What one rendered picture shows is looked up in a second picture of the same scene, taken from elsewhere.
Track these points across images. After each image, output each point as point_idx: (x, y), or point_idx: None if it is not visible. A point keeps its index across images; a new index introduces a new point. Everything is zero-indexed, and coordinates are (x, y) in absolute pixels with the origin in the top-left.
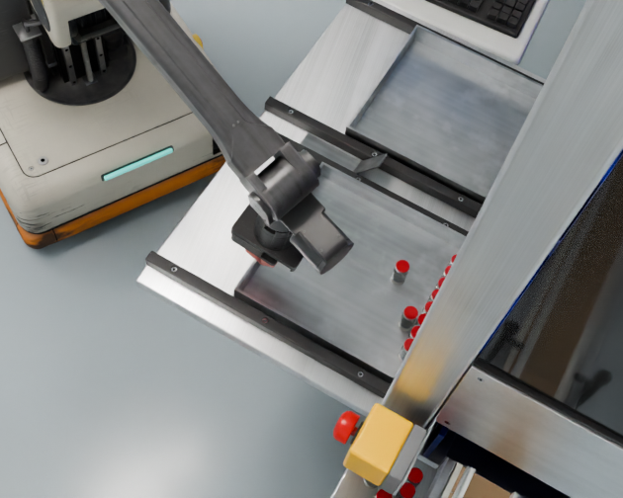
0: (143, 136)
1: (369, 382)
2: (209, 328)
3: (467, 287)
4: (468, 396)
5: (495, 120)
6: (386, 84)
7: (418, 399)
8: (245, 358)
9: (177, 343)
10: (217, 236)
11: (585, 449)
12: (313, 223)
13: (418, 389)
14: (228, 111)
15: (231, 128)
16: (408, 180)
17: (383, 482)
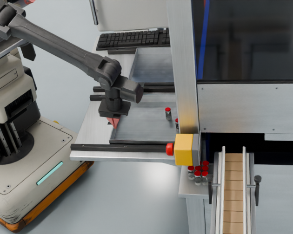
0: (48, 161)
1: None
2: (108, 233)
3: (177, 40)
4: (203, 103)
5: None
6: (135, 69)
7: (190, 123)
8: None
9: None
10: (94, 133)
11: (249, 95)
12: (125, 83)
13: (187, 116)
14: (80, 52)
15: (83, 57)
16: (157, 89)
17: (192, 159)
